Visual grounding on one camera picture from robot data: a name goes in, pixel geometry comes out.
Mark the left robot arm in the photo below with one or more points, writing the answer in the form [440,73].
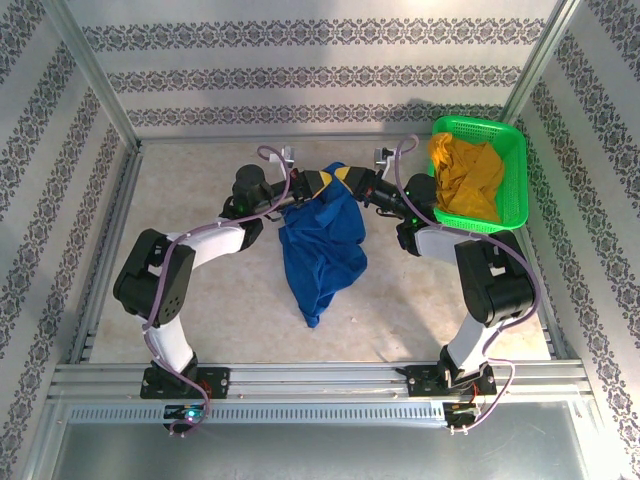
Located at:
[215,245]

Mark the aluminium table end rail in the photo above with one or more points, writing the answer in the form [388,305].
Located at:
[280,137]

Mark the blue printed t-shirt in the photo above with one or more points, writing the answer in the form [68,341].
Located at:
[320,250]

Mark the green plastic basket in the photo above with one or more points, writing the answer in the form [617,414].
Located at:
[515,170]

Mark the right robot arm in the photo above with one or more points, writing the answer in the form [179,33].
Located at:
[495,285]

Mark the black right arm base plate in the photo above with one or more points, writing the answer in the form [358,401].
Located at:
[422,380]

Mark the aluminium corner post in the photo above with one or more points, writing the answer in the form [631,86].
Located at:
[541,55]
[92,70]

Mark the sheet metal shelf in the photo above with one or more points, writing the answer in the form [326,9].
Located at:
[320,452]

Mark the orange cloth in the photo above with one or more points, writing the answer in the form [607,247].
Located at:
[465,175]

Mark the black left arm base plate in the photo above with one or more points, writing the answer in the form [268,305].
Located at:
[217,382]

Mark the aluminium table side rail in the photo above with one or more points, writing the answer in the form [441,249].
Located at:
[552,340]
[122,190]

